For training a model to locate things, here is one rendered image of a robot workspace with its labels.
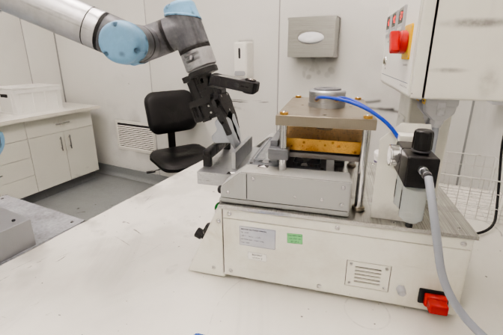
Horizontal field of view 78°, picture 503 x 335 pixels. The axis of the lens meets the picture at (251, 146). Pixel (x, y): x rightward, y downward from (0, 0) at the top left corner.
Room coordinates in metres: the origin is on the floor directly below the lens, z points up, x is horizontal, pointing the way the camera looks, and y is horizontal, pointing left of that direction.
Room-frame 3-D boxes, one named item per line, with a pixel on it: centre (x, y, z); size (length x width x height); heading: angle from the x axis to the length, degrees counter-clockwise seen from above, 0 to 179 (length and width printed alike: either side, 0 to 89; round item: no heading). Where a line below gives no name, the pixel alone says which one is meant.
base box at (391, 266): (0.67, -0.15, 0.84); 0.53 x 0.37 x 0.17; 76
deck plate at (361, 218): (0.67, -0.20, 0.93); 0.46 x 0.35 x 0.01; 76
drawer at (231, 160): (0.71, -0.05, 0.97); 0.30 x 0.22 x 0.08; 76
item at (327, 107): (0.65, -0.19, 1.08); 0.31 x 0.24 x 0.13; 166
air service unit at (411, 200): (0.43, -0.23, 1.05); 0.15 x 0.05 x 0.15; 166
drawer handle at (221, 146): (0.75, 0.08, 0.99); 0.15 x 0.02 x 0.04; 166
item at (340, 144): (0.67, -0.16, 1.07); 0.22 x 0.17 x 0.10; 166
